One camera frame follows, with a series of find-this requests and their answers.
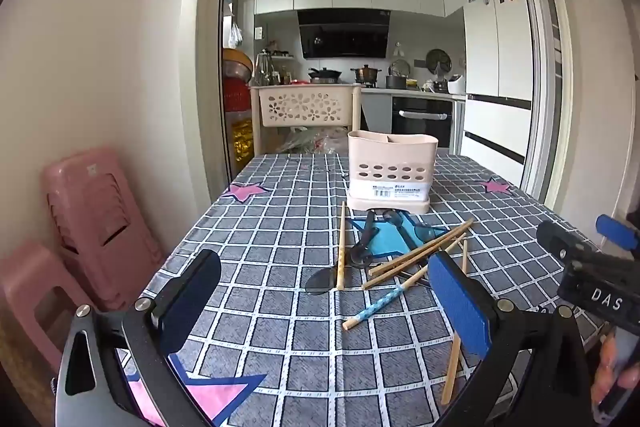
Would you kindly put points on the crumpled plastic bags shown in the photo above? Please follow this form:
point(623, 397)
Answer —
point(310, 142)

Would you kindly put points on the hanging plastic bag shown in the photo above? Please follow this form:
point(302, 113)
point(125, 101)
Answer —
point(234, 34)

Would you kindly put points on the sliding door frame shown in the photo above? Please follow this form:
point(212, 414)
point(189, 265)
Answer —
point(545, 72)

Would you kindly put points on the black built-in oven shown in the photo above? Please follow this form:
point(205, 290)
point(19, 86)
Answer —
point(422, 117)

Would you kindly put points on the white rice cooker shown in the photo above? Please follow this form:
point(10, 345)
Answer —
point(455, 84)

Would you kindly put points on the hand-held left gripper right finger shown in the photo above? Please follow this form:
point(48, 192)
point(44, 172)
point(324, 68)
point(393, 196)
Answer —
point(457, 307)

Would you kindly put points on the large dark translucent spoon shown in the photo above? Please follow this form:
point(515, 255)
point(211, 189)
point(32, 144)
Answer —
point(425, 234)

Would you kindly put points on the round hanging strainer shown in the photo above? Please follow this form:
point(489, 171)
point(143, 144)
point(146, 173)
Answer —
point(439, 59)

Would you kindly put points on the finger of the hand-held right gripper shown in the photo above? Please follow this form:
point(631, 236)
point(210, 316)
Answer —
point(617, 229)
point(555, 237)

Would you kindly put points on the black range hood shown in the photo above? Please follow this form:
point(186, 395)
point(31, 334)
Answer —
point(345, 32)

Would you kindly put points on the person's right hand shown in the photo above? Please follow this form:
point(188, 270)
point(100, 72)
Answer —
point(605, 367)

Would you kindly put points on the steel cooking pot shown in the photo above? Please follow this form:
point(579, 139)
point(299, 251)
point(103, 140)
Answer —
point(366, 73)

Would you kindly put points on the grey plaid star tablecloth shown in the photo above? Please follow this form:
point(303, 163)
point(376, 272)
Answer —
point(280, 257)

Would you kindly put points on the white refrigerator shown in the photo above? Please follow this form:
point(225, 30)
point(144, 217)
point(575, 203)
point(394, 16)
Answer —
point(495, 82)

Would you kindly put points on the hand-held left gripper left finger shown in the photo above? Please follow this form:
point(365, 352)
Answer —
point(192, 297)

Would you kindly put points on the blue patterned chopstick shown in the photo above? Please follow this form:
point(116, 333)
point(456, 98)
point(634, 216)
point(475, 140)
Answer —
point(375, 307)

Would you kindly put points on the glass jars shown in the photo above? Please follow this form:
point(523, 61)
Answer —
point(265, 69)

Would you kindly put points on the beige plastic utensil holder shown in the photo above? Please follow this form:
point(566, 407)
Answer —
point(391, 172)

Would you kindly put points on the black wok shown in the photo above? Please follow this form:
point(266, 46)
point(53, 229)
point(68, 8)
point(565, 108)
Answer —
point(325, 74)

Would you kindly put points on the yellow basin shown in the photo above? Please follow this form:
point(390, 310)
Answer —
point(235, 56)

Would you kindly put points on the stack of pink plastic stools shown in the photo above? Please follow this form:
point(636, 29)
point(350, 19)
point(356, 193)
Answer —
point(95, 217)

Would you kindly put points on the beige flower-cutout basket cart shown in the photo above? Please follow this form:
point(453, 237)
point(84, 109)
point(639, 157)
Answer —
point(300, 107)

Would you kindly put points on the small dark spoon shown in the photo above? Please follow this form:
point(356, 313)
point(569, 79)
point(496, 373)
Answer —
point(395, 219)

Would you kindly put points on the red plastic bucket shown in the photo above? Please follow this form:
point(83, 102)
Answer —
point(236, 94)

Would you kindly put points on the plain wooden chopstick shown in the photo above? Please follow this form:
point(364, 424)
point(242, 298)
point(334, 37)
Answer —
point(415, 254)
point(400, 269)
point(425, 244)
point(341, 247)
point(465, 257)

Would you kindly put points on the small pink plastic stool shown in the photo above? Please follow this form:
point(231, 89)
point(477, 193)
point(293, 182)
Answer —
point(35, 287)

